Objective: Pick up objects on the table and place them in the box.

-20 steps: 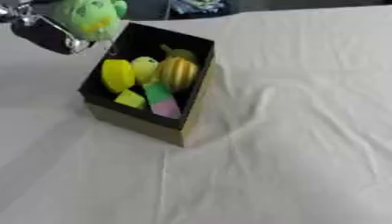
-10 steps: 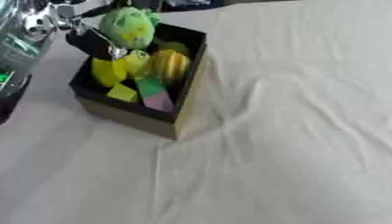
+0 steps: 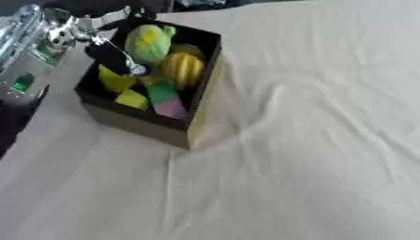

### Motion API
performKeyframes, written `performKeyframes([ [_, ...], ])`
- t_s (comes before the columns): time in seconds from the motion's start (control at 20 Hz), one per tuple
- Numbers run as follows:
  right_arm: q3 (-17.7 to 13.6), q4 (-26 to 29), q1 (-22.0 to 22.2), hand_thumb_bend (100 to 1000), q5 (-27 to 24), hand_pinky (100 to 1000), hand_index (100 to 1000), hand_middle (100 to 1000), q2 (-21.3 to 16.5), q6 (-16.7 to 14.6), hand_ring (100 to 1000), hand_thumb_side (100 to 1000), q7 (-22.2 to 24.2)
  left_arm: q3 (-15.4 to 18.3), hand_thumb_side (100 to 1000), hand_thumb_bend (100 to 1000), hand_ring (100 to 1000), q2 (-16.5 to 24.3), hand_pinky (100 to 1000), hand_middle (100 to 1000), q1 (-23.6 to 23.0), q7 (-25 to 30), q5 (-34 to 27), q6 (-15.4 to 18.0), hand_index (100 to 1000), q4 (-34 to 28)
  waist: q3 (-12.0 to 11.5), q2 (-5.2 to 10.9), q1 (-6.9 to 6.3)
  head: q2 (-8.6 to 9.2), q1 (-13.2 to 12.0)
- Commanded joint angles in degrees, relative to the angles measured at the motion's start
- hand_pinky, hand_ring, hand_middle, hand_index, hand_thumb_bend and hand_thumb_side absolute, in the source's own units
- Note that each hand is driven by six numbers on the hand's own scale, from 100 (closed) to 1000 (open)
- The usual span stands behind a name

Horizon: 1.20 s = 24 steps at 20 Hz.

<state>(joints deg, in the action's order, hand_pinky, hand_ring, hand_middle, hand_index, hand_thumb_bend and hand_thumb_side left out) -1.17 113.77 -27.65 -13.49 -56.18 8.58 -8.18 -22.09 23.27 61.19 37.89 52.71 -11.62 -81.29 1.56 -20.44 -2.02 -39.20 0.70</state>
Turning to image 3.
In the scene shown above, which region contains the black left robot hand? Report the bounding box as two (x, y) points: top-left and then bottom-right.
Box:
(73, 5), (159, 77)

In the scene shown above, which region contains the green corn soft toy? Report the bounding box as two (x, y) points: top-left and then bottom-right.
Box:
(123, 24), (177, 68)

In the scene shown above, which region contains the tan cardboard box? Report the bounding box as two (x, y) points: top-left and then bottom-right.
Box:
(72, 19), (225, 150)

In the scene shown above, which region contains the yellow toy banana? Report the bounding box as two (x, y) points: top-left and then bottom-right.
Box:
(97, 64), (138, 94)

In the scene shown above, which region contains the yellow-green block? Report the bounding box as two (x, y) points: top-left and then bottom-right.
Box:
(112, 88), (151, 111)

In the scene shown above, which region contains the green block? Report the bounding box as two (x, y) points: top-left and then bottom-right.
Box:
(144, 81), (181, 106)

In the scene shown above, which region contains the yellow ridged toy pumpkin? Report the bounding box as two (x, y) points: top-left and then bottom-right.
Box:
(158, 52), (207, 90)

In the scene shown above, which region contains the pink block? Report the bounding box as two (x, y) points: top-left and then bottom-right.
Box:
(151, 97), (189, 121)

